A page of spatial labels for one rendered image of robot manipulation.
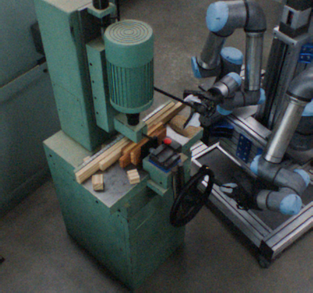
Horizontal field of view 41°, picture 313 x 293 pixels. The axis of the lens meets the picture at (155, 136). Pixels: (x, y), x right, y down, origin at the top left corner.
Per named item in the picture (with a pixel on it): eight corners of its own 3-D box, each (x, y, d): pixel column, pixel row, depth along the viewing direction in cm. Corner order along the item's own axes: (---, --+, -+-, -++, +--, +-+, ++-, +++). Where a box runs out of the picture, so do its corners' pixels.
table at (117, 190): (126, 230, 163) (126, 222, 159) (75, 188, 177) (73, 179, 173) (219, 146, 195) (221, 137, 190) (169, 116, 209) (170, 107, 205)
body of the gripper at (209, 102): (208, 105, 170) (225, 91, 177) (191, 97, 175) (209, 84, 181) (207, 119, 176) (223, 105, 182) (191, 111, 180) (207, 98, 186)
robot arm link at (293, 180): (286, 160, 164) (272, 178, 159) (314, 174, 159) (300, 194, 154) (283, 171, 170) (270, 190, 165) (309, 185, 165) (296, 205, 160)
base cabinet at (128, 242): (133, 294, 231) (127, 222, 181) (66, 232, 259) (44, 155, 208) (185, 240, 255) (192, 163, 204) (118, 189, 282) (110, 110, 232)
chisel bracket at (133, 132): (136, 146, 180) (135, 132, 174) (114, 131, 186) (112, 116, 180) (148, 137, 183) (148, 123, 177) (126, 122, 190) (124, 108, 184)
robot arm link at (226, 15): (219, 79, 220) (251, 17, 169) (192, 84, 218) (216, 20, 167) (214, 60, 224) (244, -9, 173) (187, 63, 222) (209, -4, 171)
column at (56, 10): (90, 153, 197) (68, 13, 146) (60, 131, 207) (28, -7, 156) (124, 128, 209) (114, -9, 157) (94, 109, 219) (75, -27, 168)
